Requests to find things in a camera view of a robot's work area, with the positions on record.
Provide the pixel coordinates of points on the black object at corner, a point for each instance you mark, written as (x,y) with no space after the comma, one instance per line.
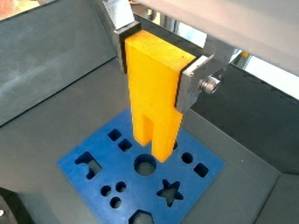
(12,209)

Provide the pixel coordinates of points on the yellow double-square peg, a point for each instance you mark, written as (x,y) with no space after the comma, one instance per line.
(154,64)

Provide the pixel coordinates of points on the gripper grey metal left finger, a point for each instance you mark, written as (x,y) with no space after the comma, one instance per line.
(123,25)

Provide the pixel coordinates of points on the blue shape-sorting board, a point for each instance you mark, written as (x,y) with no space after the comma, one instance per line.
(124,183)

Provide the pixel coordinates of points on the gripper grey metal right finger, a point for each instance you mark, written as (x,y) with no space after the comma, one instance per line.
(196,77)

